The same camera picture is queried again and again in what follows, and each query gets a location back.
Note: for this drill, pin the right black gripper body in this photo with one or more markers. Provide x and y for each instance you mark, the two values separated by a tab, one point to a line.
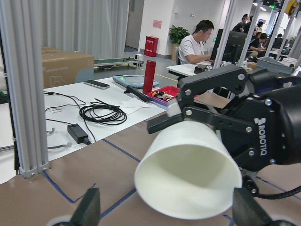
273	107

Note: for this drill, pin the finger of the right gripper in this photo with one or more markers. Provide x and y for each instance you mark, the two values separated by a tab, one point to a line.
183	107
248	182

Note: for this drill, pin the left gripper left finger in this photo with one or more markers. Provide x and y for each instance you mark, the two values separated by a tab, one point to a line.
88	211

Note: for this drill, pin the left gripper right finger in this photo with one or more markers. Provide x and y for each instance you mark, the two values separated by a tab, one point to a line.
246	211

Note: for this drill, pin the white plastic cup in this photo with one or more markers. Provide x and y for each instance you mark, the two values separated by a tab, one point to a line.
187	173

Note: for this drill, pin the black computer monitor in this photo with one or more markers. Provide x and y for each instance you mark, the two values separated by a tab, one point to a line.
234	46

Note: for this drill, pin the seated man white shirt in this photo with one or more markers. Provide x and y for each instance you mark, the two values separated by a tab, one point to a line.
191	47

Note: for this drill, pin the red parts bin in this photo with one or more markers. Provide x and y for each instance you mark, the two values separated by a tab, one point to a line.
163	95

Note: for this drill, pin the black power adapter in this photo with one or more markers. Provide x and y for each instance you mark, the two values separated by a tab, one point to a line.
78	134

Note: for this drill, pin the red thermos bottle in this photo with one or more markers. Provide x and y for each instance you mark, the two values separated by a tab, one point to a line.
149	76

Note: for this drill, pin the blue teach pendant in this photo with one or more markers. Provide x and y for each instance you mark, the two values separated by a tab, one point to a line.
136	81

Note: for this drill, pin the smartphone on table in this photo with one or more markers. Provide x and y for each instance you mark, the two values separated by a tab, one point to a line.
97	84

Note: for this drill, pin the cardboard box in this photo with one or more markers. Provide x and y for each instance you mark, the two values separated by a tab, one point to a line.
65	67

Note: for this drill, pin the aluminium frame post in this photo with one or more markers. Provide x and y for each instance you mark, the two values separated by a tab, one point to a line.
21	31

